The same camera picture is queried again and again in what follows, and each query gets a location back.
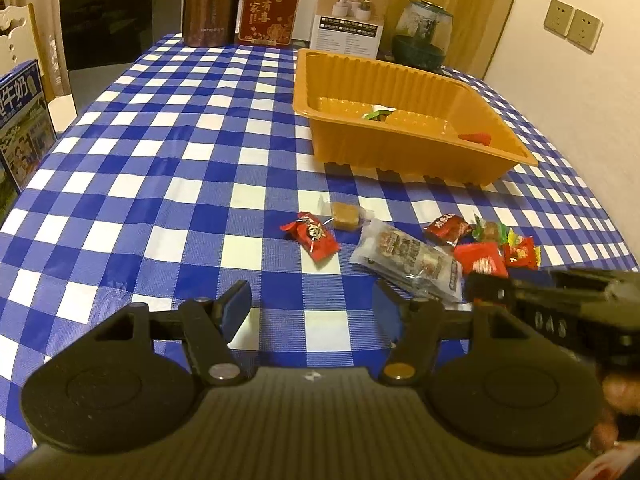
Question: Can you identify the glass jar with green base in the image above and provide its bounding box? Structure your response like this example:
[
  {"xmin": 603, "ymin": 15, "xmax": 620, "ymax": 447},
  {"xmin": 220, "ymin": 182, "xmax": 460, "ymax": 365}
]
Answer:
[{"xmin": 391, "ymin": 0, "xmax": 454, "ymax": 72}]

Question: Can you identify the blue milk carton box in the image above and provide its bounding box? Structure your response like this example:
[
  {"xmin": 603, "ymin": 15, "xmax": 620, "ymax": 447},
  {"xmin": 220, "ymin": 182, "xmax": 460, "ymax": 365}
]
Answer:
[{"xmin": 0, "ymin": 59, "xmax": 56, "ymax": 196}]

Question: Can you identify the blue white checkered tablecloth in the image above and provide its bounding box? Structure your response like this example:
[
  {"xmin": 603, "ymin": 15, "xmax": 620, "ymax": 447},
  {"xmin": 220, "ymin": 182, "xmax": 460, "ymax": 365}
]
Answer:
[{"xmin": 0, "ymin": 32, "xmax": 632, "ymax": 468}]

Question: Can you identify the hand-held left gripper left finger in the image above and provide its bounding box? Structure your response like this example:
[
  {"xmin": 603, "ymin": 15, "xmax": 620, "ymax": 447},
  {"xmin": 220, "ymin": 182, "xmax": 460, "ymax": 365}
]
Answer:
[{"xmin": 92, "ymin": 279, "xmax": 252, "ymax": 389}]

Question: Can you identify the dark red snack packet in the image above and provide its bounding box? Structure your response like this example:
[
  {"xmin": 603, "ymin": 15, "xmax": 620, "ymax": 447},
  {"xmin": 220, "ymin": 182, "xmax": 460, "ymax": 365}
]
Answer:
[{"xmin": 424, "ymin": 213, "xmax": 473, "ymax": 247}]

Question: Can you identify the green brown candy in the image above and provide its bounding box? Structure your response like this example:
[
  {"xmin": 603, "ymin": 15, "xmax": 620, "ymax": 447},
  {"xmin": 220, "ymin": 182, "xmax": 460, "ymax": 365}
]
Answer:
[{"xmin": 470, "ymin": 215, "xmax": 516, "ymax": 243}]

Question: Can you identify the red packet with white print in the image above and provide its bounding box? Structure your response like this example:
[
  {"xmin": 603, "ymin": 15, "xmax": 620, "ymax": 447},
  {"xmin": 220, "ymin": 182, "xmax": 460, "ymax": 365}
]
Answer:
[{"xmin": 452, "ymin": 241, "xmax": 510, "ymax": 278}]

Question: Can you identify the orange plastic tray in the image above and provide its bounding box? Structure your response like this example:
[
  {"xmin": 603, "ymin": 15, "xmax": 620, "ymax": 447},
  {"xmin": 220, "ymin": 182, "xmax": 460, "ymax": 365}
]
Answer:
[{"xmin": 292, "ymin": 49, "xmax": 540, "ymax": 188}]

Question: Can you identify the red gold tin box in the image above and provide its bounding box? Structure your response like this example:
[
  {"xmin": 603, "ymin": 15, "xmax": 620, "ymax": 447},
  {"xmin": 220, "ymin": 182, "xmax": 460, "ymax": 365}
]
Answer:
[{"xmin": 237, "ymin": 0, "xmax": 304, "ymax": 50}]

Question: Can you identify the white curtain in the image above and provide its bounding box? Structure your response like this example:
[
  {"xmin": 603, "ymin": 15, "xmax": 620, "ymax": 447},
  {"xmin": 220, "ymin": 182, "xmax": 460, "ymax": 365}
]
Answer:
[{"xmin": 31, "ymin": 0, "xmax": 72, "ymax": 103}]

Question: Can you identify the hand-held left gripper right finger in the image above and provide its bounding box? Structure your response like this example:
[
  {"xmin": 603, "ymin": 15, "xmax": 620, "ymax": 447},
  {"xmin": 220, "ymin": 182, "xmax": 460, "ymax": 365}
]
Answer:
[{"xmin": 374, "ymin": 279, "xmax": 538, "ymax": 389}]

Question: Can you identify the beige wall socket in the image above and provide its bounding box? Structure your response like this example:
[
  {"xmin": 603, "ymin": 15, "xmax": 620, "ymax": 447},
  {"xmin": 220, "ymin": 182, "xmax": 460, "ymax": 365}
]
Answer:
[
  {"xmin": 544, "ymin": 0, "xmax": 576, "ymax": 37},
  {"xmin": 567, "ymin": 8, "xmax": 603, "ymax": 52}
]

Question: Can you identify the white cardboard product box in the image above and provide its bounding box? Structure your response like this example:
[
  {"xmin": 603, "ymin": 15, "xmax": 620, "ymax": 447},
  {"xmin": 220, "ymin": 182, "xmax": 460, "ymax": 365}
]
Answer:
[{"xmin": 310, "ymin": 0, "xmax": 393, "ymax": 59}]

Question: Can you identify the red candy packet gold emblem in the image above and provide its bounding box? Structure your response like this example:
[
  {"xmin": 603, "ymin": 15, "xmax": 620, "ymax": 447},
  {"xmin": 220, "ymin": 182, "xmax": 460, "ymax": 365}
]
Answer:
[{"xmin": 279, "ymin": 211, "xmax": 341, "ymax": 262}]

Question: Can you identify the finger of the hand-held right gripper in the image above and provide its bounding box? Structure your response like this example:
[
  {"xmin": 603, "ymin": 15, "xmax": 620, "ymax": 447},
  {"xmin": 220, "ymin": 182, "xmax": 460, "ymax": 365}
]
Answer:
[
  {"xmin": 547, "ymin": 267, "xmax": 640, "ymax": 288},
  {"xmin": 465, "ymin": 272, "xmax": 608, "ymax": 311}
]

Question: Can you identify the red yellow snack packet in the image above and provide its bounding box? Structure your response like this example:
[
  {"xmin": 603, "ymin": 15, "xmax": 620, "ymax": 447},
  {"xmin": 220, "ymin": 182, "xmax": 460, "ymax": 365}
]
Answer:
[{"xmin": 502, "ymin": 235, "xmax": 542, "ymax": 271}]

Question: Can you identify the brown metal canister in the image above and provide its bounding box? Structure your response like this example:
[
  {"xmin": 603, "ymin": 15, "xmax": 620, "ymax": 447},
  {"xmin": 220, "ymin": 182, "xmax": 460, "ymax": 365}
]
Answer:
[{"xmin": 181, "ymin": 0, "xmax": 243, "ymax": 47}]

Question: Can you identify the white chair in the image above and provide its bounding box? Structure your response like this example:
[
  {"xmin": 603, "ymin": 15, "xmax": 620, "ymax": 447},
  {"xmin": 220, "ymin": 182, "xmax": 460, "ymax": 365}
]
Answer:
[{"xmin": 0, "ymin": 2, "xmax": 78, "ymax": 133}]

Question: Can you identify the person's right hand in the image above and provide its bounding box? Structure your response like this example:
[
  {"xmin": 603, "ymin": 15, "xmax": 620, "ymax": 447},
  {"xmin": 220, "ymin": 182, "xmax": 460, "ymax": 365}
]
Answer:
[{"xmin": 591, "ymin": 371, "xmax": 640, "ymax": 456}]

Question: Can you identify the large clear biscuit packet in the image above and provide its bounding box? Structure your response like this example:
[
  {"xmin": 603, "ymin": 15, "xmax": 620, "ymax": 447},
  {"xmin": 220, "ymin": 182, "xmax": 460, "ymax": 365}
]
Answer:
[{"xmin": 348, "ymin": 218, "xmax": 466, "ymax": 304}]

